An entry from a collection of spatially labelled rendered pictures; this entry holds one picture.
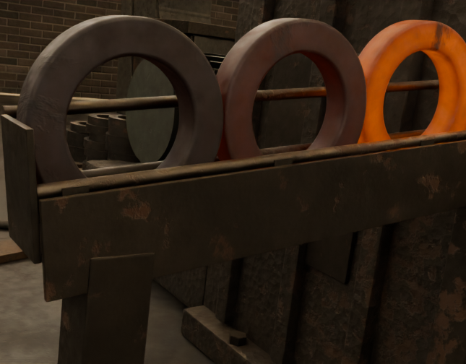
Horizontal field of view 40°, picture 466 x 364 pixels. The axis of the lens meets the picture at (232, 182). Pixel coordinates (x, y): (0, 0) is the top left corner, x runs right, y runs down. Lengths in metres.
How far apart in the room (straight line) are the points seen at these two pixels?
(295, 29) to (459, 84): 0.26
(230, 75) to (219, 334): 0.98
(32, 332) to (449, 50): 1.18
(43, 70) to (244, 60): 0.19
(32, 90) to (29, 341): 1.11
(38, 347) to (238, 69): 1.08
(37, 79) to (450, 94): 0.51
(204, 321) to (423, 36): 0.99
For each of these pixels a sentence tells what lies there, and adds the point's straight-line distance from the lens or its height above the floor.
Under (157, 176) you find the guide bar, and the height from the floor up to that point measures 0.60.
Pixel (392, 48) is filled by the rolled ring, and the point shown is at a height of 0.73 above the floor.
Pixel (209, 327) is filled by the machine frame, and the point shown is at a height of 0.07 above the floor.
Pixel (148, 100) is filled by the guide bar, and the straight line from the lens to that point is 0.63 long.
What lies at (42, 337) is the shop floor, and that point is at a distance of 1.60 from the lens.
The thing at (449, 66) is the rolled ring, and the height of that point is 0.72.
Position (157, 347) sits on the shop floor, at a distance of 1.58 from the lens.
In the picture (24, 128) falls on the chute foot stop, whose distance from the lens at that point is 0.50.
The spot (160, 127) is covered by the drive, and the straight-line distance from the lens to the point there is 1.98.
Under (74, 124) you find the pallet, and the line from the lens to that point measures 2.90.
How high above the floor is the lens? 0.71
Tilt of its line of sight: 12 degrees down
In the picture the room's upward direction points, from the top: 7 degrees clockwise
